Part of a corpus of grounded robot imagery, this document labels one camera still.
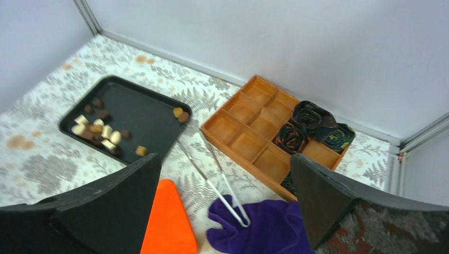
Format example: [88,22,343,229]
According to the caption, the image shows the purple cloth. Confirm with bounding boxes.
[206,199,314,254]

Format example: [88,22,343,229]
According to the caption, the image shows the orange compartment organizer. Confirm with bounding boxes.
[201,76,349,201]

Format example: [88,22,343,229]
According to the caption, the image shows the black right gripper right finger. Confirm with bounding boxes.
[290,154,448,250]

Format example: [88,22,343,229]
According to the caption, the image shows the black chocolate tray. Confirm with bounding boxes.
[59,75,193,165]

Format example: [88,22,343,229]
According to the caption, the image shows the metal tongs white handle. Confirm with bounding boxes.
[175,133,252,229]

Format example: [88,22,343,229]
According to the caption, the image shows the caramel round chocolate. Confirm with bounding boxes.
[173,107,184,118]

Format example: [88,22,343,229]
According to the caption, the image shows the orange box lid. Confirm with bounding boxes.
[140,179,199,254]

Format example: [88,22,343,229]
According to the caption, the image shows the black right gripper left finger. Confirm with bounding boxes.
[35,153,161,253]

